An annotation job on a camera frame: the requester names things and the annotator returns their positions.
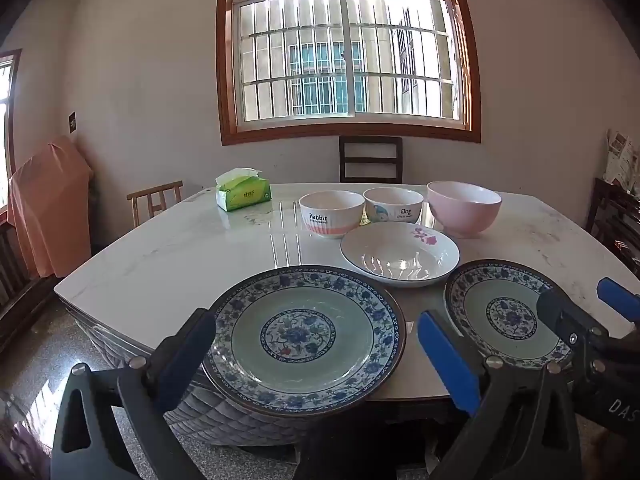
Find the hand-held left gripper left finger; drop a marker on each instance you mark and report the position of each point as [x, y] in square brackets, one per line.
[187, 360]

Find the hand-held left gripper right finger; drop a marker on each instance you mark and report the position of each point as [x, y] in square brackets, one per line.
[447, 360]

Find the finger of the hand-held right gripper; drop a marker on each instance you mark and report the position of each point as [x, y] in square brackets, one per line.
[565, 315]
[620, 297]

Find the small blue patterned plate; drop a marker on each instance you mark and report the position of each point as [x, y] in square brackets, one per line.
[500, 310]

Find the white plate with pink flowers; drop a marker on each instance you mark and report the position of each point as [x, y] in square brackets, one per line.
[400, 257]

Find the large blue patterned plate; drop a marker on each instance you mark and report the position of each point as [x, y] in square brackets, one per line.
[305, 335]

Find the pink bowl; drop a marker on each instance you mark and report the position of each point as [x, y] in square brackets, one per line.
[462, 210]

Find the white bowl with red base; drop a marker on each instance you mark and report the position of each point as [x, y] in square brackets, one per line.
[332, 215]

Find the dark wooden furniture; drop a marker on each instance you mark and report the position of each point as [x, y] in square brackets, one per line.
[615, 225]

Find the newspaper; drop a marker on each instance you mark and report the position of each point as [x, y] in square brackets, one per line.
[622, 157]

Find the white bowl with blue cartoon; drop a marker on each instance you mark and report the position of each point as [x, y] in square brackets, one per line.
[395, 207]

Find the light wooden chair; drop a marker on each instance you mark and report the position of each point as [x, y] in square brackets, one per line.
[155, 199]

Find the green tissue pack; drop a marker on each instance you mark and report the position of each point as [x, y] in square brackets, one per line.
[243, 194]

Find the dark wooden bench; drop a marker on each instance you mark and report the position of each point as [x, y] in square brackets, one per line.
[20, 290]

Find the dark purple cloth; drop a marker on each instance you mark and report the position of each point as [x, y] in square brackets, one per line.
[20, 440]

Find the orange cloth cover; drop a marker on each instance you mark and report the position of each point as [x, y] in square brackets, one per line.
[47, 210]

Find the dark wooden chair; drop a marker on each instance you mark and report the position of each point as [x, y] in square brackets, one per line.
[371, 161]

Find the narrow side window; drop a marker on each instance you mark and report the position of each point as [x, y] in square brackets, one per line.
[5, 125]

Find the brown framed barred window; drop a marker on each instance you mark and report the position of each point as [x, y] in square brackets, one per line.
[350, 50]

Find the dark wall switch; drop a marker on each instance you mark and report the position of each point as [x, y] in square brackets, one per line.
[72, 123]

